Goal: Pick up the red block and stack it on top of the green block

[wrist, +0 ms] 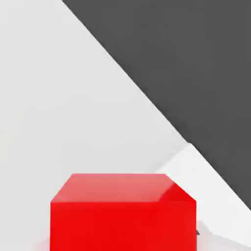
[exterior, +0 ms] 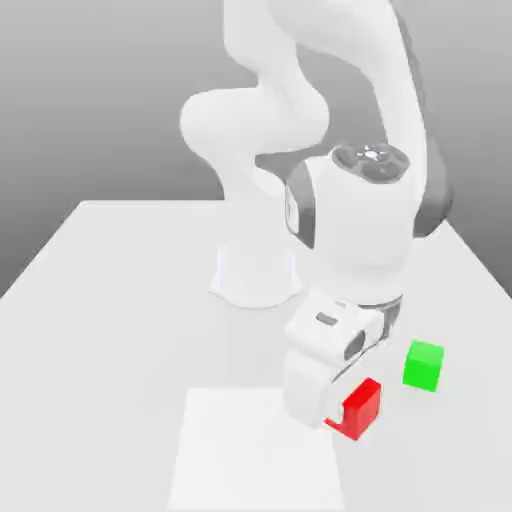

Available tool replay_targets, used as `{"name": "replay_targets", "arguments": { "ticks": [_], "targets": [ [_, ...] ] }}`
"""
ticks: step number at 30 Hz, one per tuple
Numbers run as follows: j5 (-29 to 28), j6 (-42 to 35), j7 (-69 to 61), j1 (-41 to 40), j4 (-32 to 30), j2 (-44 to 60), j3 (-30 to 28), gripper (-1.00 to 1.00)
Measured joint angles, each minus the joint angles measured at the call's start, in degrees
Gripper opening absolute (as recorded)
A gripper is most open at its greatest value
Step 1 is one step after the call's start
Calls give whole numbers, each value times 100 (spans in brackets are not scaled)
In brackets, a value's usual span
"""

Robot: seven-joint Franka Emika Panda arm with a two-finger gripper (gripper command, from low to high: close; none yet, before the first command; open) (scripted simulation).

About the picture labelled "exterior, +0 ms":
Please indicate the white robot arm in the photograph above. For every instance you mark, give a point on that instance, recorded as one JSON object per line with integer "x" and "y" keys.
{"x": 360, "y": 224}

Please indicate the small green cube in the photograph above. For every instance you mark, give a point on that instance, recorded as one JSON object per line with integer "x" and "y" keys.
{"x": 423, "y": 366}

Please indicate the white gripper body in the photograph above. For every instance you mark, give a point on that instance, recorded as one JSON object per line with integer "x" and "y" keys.
{"x": 306, "y": 386}

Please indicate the small red cube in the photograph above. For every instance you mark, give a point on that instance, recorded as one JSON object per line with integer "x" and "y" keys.
{"x": 362, "y": 412}

